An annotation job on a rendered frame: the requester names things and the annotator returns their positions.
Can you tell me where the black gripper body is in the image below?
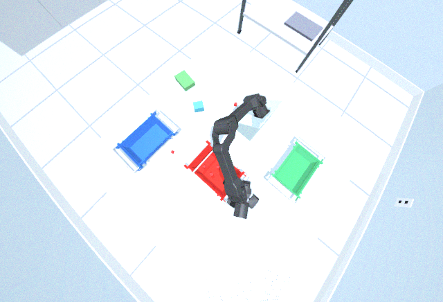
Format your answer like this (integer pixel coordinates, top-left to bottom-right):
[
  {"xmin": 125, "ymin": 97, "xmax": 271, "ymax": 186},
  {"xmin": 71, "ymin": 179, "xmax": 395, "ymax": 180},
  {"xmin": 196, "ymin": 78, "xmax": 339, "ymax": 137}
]
[{"xmin": 247, "ymin": 193, "xmax": 259, "ymax": 209}]

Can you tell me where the red translucent plastic tray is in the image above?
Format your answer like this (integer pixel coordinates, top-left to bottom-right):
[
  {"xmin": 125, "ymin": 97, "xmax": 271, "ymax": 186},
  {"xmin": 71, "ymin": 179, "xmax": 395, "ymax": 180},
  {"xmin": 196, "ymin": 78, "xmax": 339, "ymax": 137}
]
[{"xmin": 183, "ymin": 141, "xmax": 246, "ymax": 202}]

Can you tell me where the light green rectangular block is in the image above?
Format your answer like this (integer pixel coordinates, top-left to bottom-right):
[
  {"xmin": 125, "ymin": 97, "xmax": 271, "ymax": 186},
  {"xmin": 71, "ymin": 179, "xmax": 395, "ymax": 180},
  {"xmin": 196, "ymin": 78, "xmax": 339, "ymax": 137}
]
[{"xmin": 174, "ymin": 70, "xmax": 195, "ymax": 91}]

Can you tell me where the small light blue block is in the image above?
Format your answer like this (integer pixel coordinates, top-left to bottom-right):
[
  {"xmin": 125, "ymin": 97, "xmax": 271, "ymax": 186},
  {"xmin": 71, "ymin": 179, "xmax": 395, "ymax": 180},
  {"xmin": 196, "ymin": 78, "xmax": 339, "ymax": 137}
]
[{"xmin": 192, "ymin": 100, "xmax": 204, "ymax": 112}]

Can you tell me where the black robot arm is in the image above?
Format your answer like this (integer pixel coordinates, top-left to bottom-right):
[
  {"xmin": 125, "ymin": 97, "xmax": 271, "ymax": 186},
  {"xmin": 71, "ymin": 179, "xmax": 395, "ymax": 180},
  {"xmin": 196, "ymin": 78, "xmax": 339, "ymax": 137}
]
[{"xmin": 212, "ymin": 93, "xmax": 271, "ymax": 219}]

